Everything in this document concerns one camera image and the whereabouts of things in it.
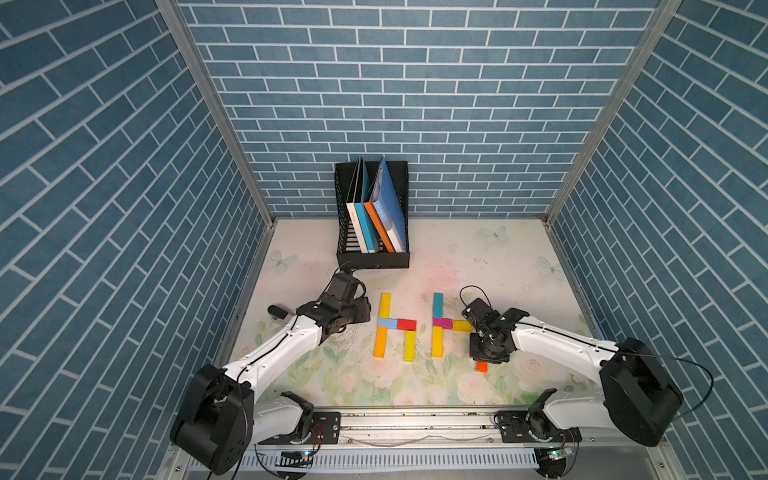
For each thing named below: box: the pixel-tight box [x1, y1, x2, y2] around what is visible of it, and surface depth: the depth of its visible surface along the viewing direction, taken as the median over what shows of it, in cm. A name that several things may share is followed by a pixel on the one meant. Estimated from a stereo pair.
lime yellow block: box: [404, 330, 416, 362], surface depth 89 cm
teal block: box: [433, 292, 444, 319], surface depth 98 cm
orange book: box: [364, 197, 395, 253], surface depth 92 cm
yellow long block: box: [378, 292, 393, 319], surface depth 98 cm
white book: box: [346, 157, 368, 254], surface depth 90 cm
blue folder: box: [372, 156, 407, 253], surface depth 96 cm
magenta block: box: [433, 317, 453, 329], surface depth 93 cm
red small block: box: [397, 319, 417, 331], surface depth 94 cm
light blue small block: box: [377, 318, 397, 330], surface depth 94 cm
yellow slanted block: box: [431, 326, 444, 358], surface depth 90 cm
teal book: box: [354, 158, 380, 253], surface depth 90 cm
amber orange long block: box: [373, 327, 389, 358], surface depth 90 cm
